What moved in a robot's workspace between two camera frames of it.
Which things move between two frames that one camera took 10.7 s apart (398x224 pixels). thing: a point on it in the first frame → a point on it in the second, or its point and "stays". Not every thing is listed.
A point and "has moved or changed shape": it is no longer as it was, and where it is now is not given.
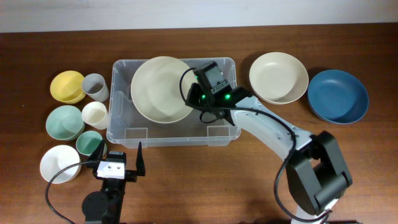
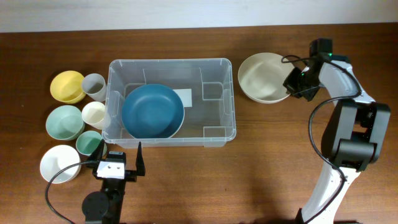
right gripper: (190, 99) → (288, 83)
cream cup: (95, 114) stays
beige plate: (278, 78) has moved or changed shape
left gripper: (131, 175) stays
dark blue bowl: (337, 97) → (152, 111)
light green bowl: (65, 122) stays
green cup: (87, 142) stays
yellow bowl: (66, 86) stays
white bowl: (57, 157) stays
